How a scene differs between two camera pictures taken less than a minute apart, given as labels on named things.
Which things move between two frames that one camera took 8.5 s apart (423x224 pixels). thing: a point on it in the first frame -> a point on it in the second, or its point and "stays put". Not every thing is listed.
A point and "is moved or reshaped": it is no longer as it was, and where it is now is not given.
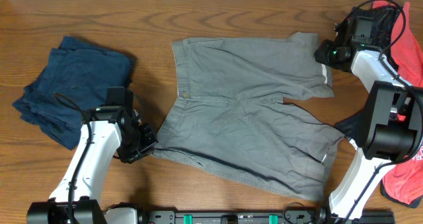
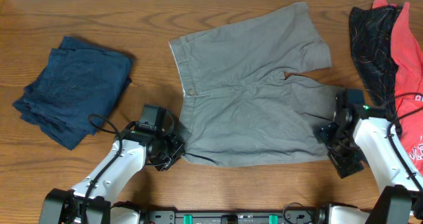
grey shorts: [230, 113] is moved or reshaped
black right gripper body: [330, 54] -> [342, 152]
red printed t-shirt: [403, 182] stays put
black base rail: [259, 217] stays put
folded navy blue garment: [75, 78] stays put
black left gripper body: [141, 143] -> [170, 151]
